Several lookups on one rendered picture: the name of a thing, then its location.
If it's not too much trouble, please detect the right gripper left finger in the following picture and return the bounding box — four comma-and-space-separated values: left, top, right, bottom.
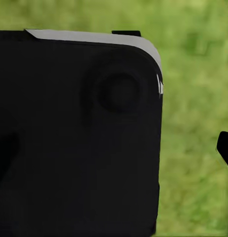
0, 131, 21, 183

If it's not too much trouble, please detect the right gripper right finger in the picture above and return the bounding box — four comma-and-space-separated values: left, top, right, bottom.
217, 131, 228, 164

